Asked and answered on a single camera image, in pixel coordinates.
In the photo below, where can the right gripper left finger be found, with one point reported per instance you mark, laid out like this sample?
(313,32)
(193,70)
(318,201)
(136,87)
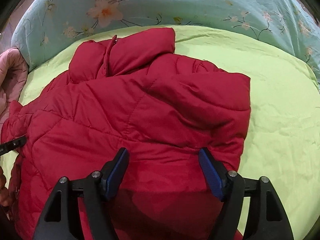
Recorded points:
(60,218)

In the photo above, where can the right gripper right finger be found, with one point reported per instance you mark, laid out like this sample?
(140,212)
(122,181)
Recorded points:
(266,218)

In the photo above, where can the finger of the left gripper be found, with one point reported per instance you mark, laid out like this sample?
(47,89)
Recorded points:
(12,145)

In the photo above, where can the red puffer jacket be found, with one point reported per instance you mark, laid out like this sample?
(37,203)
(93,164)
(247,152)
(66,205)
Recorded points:
(136,93)

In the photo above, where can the person's left hand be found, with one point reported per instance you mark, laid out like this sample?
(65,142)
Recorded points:
(5,198)

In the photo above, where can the light green bed sheet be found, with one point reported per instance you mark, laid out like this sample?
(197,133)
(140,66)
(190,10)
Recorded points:
(282,140)

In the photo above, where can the teal floral quilt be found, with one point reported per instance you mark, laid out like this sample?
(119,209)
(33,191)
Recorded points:
(49,26)

